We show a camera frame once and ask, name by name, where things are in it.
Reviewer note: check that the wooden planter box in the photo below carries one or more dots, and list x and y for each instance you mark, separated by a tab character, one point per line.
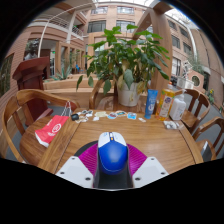
63	86

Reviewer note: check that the white pump bottle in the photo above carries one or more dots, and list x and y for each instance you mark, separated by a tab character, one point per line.
177	108

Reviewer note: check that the black notebook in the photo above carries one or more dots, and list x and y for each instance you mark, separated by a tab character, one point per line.
206	154

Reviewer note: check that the blue and white computer mouse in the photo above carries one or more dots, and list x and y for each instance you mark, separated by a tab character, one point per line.
112	156

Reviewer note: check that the blue printed card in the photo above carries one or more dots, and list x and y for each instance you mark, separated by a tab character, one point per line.
132	116

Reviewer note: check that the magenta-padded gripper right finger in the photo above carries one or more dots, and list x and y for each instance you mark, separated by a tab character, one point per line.
150	170

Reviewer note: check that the clear plastic packet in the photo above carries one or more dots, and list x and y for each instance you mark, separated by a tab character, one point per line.
171	125

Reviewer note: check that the red paper bag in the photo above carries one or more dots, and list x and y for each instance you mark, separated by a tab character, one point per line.
50	130

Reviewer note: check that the dark red wooden lectern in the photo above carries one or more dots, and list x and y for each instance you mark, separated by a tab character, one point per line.
31	71

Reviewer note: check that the pale printed card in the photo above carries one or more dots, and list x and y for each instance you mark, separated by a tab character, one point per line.
101	114

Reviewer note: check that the small printed card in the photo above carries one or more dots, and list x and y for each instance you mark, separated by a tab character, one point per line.
112	115
121	113

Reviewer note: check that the yellow dish soap bottle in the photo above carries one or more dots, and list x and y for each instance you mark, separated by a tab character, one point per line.
165	105

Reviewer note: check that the wooden armchair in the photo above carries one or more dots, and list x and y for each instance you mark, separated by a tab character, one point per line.
210	123
190	118
103	101
30	146

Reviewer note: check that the wooden pergola post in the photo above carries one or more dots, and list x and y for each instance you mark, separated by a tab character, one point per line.
160	36

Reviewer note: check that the blue squeeze tube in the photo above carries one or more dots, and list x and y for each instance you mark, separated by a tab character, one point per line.
150	103

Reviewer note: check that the spiky agave plant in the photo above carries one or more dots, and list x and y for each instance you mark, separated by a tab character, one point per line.
63	73

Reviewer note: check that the dark bust statue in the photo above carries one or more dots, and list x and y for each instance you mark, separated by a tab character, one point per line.
31	51

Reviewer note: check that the black key fob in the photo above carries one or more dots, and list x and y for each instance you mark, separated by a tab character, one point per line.
74	117

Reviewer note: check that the green plant in white pot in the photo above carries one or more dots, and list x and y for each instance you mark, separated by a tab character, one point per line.
126	56

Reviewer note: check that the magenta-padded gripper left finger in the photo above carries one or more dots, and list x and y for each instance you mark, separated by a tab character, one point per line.
73	170

